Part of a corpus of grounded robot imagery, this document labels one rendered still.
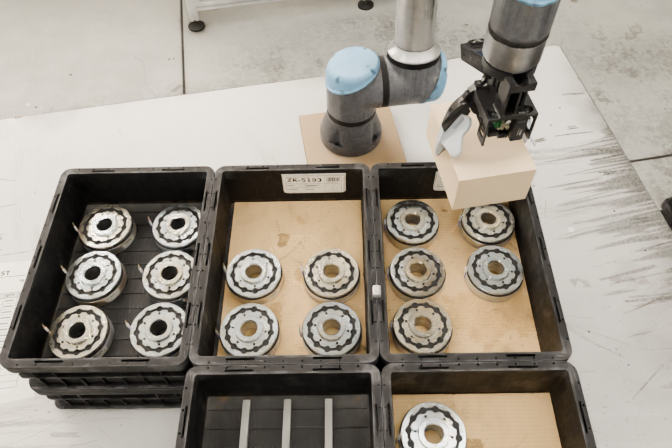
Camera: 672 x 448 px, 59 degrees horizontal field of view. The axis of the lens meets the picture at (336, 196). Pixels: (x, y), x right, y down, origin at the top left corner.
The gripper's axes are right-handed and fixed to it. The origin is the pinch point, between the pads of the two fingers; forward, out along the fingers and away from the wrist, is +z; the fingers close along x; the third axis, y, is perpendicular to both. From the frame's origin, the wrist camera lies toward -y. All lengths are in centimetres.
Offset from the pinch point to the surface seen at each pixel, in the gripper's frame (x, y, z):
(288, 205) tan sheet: -31.2, -13.5, 27.6
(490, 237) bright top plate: 5.6, 3.3, 24.2
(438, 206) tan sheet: -1.1, -7.6, 27.5
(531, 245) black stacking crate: 10.9, 8.3, 20.5
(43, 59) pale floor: -132, -176, 112
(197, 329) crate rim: -49, 15, 17
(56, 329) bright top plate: -74, 8, 25
